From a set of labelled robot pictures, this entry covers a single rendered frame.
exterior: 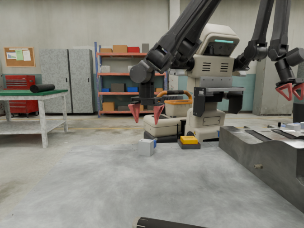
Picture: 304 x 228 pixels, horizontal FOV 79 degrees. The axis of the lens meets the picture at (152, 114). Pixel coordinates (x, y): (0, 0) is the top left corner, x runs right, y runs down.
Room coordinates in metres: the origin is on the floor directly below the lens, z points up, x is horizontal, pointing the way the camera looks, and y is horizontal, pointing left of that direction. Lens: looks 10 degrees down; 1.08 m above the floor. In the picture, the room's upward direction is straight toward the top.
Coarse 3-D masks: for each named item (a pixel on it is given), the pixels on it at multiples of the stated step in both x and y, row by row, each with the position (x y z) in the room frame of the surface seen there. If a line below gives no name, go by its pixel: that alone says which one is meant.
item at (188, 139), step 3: (180, 138) 0.79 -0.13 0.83; (183, 138) 0.76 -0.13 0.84; (186, 138) 0.76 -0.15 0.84; (189, 138) 0.76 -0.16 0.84; (192, 138) 0.76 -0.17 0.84; (195, 138) 0.76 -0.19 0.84; (183, 141) 0.74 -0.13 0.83; (186, 141) 0.74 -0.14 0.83; (189, 141) 0.74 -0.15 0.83; (192, 141) 0.74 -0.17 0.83; (195, 141) 0.74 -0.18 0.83
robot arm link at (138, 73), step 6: (144, 60) 0.64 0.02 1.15; (138, 66) 0.59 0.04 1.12; (144, 66) 0.59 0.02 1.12; (150, 66) 0.60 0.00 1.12; (168, 66) 0.66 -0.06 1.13; (132, 72) 0.60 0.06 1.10; (138, 72) 0.59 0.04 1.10; (144, 72) 0.59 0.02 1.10; (150, 72) 0.63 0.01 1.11; (162, 72) 0.68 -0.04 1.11; (132, 78) 0.60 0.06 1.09; (138, 78) 0.59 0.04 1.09; (144, 78) 0.59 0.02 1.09; (150, 78) 0.64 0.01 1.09
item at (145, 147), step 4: (140, 140) 0.68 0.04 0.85; (144, 140) 0.68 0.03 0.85; (148, 140) 0.68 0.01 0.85; (152, 140) 0.68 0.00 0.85; (156, 140) 0.77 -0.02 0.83; (140, 144) 0.67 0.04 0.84; (144, 144) 0.66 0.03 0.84; (148, 144) 0.66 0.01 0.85; (152, 144) 0.68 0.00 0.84; (156, 144) 0.72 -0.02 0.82; (140, 148) 0.67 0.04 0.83; (144, 148) 0.66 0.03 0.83; (148, 148) 0.66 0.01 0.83; (152, 148) 0.68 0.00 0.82; (140, 152) 0.67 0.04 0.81; (144, 152) 0.66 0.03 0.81; (148, 152) 0.65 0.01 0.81; (152, 152) 0.68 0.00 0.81; (148, 156) 0.66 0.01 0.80
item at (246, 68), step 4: (240, 56) 1.15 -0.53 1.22; (240, 60) 1.15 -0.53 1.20; (244, 60) 1.13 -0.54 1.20; (248, 60) 1.12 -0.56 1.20; (240, 64) 1.15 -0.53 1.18; (244, 64) 1.14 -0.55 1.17; (248, 64) 1.15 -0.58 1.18; (236, 68) 1.15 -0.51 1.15; (240, 68) 1.16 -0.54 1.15; (244, 68) 1.17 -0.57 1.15; (248, 68) 1.18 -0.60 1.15
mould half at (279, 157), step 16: (224, 128) 0.72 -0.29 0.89; (240, 128) 0.72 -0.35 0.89; (256, 128) 0.72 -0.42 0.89; (272, 128) 0.72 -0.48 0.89; (288, 128) 0.72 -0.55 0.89; (224, 144) 0.71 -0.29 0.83; (240, 144) 0.60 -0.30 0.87; (256, 144) 0.52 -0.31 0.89; (272, 144) 0.46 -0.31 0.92; (288, 144) 0.41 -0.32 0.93; (240, 160) 0.59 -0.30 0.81; (256, 160) 0.51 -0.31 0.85; (272, 160) 0.45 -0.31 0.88; (288, 160) 0.41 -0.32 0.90; (256, 176) 0.50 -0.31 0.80; (272, 176) 0.45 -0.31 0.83; (288, 176) 0.40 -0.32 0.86; (288, 192) 0.39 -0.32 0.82
